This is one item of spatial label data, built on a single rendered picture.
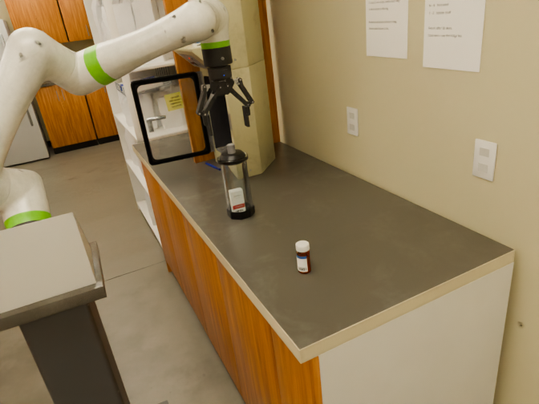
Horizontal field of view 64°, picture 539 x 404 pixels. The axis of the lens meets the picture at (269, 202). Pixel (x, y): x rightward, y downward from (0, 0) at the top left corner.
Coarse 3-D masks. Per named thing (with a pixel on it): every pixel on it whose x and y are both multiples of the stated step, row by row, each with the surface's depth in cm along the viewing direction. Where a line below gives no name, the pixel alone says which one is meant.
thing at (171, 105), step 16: (176, 80) 198; (192, 80) 200; (144, 96) 196; (160, 96) 198; (176, 96) 200; (192, 96) 203; (144, 112) 198; (160, 112) 201; (176, 112) 203; (192, 112) 206; (160, 128) 203; (176, 128) 206; (192, 128) 208; (160, 144) 206; (176, 144) 209; (192, 144) 211
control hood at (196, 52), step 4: (180, 48) 178; (184, 48) 174; (188, 48) 170; (192, 48) 167; (196, 48) 166; (200, 48) 167; (176, 52) 191; (180, 52) 184; (184, 52) 178; (188, 52) 171; (192, 52) 166; (196, 52) 166; (200, 52) 167; (192, 56) 175; (196, 56) 170; (200, 56) 167; (200, 60) 173; (204, 68) 186
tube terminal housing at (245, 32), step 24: (240, 0) 167; (240, 24) 170; (240, 48) 173; (240, 72) 177; (264, 72) 195; (264, 96) 196; (240, 120) 184; (264, 120) 197; (240, 144) 187; (264, 144) 198; (264, 168) 199
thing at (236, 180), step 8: (232, 160) 148; (224, 168) 150; (232, 168) 149; (240, 168) 150; (224, 176) 152; (232, 176) 150; (240, 176) 151; (248, 176) 154; (224, 184) 155; (232, 184) 152; (240, 184) 152; (248, 184) 155; (232, 192) 153; (240, 192) 153; (248, 192) 155; (232, 200) 155; (240, 200) 154; (248, 200) 156; (232, 208) 156; (240, 208) 155; (248, 208) 157
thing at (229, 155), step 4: (228, 144) 150; (232, 144) 150; (228, 148) 150; (232, 148) 149; (224, 152) 152; (228, 152) 150; (232, 152) 150; (236, 152) 151; (240, 152) 150; (220, 156) 151; (224, 156) 149; (228, 156) 148; (232, 156) 148; (236, 156) 148; (240, 156) 149; (224, 160) 149; (228, 160) 148
